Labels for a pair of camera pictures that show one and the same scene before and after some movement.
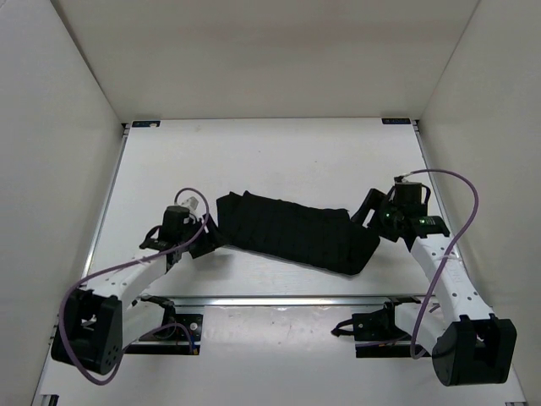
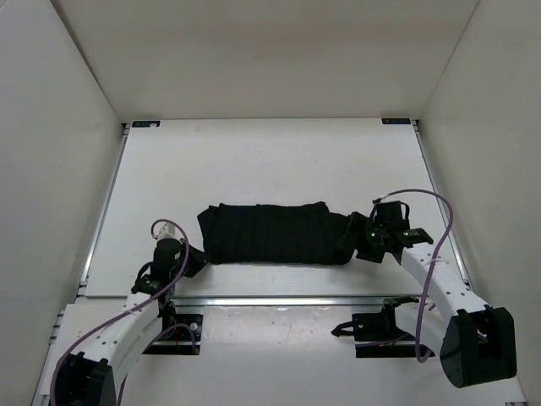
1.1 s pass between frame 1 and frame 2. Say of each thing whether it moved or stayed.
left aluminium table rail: stayed
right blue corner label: stayed
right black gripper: moved
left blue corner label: stayed
